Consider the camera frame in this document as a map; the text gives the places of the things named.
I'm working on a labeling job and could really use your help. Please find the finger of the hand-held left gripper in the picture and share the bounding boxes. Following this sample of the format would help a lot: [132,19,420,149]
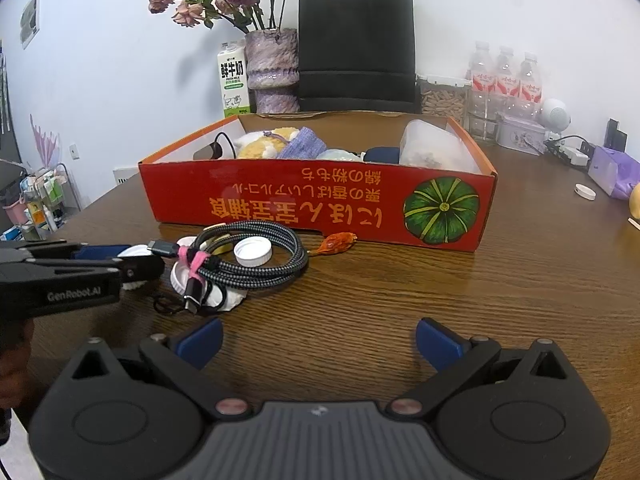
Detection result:
[0,240,133,263]
[20,255,166,283]

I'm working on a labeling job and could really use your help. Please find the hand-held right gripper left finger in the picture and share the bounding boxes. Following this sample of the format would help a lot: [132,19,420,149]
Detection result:
[70,317,253,418]

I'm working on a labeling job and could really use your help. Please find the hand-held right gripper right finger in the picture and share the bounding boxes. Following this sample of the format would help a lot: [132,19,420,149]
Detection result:
[387,317,571,418]

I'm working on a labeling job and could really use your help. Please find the braided cable bundle pink tie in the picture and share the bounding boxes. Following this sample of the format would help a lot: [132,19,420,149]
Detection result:
[147,223,311,317]

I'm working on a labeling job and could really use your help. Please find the white ribbed bottle cap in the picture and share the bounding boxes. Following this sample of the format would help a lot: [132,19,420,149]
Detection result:
[234,237,273,267]

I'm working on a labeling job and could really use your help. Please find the orange wrapper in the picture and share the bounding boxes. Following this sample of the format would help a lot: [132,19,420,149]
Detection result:
[314,231,358,256]

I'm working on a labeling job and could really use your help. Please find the red pumpkin print cardboard box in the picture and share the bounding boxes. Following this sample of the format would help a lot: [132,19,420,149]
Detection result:
[138,112,498,254]

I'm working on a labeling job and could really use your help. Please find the wooden desktop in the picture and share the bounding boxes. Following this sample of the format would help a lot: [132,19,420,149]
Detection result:
[0,110,640,480]

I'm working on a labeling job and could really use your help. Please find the person's left hand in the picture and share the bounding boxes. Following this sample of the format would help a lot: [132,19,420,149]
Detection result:
[0,317,36,431]

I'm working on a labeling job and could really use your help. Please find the pink bin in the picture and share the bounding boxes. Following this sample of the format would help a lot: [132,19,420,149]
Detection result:
[0,195,26,226]

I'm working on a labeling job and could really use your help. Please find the purple fan decoration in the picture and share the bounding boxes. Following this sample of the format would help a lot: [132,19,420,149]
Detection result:
[29,114,62,168]

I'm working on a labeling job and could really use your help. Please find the white and yellow plush toy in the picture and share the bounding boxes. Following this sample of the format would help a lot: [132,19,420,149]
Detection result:
[234,127,303,159]

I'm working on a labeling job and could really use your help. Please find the dark blue case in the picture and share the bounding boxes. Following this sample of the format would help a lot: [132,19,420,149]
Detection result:
[362,146,401,164]

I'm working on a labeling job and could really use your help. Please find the clear plastic bag in box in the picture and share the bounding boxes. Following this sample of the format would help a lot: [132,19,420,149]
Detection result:
[398,119,483,175]

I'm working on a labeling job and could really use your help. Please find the purple knitted pouch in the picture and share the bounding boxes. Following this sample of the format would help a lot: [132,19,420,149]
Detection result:
[277,127,326,159]

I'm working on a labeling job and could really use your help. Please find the white and green milk carton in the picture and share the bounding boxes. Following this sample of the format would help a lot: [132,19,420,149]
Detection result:
[216,40,250,120]

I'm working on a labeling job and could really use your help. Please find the pale blue cloth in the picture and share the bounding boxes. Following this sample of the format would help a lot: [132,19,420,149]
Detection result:
[317,147,363,162]

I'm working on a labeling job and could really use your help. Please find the clear drinking glass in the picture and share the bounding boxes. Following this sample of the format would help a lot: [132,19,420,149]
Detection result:
[467,92,501,147]

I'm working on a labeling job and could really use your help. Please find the pale printed tin box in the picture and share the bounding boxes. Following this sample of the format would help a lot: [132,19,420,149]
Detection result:
[497,114,547,156]

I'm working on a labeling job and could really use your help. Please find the power strip with plugs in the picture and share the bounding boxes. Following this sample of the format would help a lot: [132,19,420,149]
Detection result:
[544,135,596,167]

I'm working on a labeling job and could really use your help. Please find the clear jar of grain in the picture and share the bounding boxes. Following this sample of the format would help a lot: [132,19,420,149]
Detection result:
[417,74,471,118]

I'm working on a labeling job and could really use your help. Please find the purple mottled ceramic vase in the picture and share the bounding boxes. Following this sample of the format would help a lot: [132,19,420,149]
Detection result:
[244,27,301,115]

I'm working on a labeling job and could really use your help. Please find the purple tissue pack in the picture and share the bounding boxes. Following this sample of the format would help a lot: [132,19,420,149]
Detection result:
[587,145,640,200]

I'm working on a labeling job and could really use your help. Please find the white round speaker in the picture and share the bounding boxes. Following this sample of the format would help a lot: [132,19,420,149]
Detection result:
[541,97,572,142]

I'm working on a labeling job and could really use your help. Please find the red label water bottle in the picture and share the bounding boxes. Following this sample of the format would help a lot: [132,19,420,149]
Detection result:
[517,51,543,118]
[470,41,496,116]
[494,46,518,116]

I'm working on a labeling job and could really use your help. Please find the black upright device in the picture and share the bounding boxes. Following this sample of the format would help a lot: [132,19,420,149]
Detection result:
[604,118,628,151]

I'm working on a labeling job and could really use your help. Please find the black paper bag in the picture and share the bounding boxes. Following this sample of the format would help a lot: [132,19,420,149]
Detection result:
[297,0,418,113]

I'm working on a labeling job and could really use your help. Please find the small black cord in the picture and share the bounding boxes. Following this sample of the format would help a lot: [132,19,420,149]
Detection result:
[152,294,221,317]

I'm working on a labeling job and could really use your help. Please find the wire storage rack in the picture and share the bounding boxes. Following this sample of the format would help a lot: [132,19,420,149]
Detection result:
[20,162,83,241]

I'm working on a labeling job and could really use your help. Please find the black corded device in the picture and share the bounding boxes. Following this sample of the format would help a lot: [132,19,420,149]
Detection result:
[192,132,238,161]

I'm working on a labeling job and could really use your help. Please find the dark wall panel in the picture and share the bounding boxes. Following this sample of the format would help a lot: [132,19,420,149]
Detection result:
[0,37,23,166]

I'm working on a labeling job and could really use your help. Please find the wall picture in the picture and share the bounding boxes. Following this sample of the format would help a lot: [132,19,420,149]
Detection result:
[20,0,41,50]

